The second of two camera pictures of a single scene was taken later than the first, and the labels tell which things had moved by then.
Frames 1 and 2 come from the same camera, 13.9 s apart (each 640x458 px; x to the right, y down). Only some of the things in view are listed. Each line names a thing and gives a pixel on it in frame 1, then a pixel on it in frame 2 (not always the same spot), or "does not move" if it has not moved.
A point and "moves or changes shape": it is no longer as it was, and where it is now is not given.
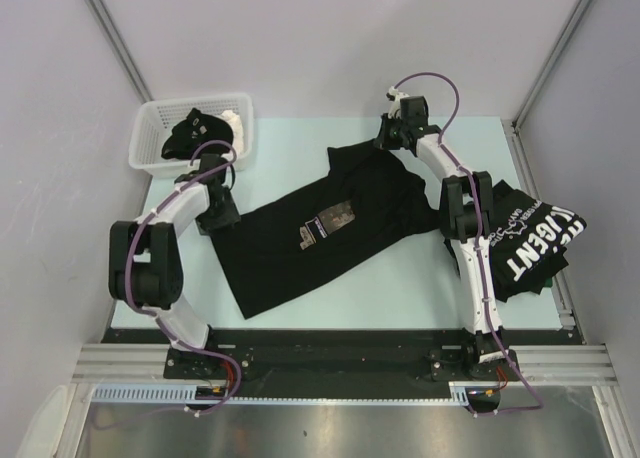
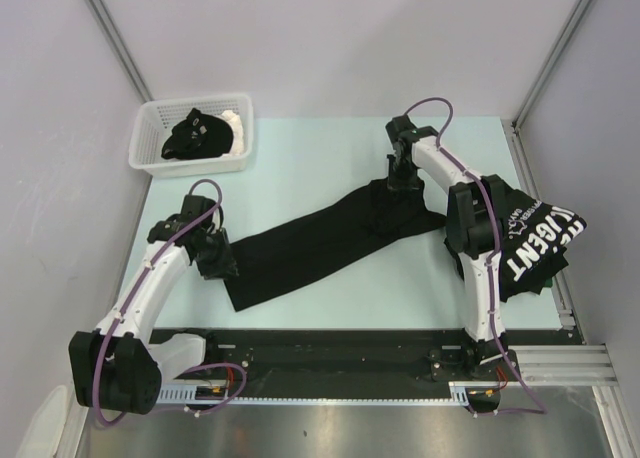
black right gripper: (383, 140) to (400, 185)
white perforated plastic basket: (155, 118) does not move
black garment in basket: (198, 128) does not move
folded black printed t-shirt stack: (529, 241) does not move
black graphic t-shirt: (304, 238) moves or changes shape
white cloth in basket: (238, 134) does not move
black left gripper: (229, 216) to (226, 263)
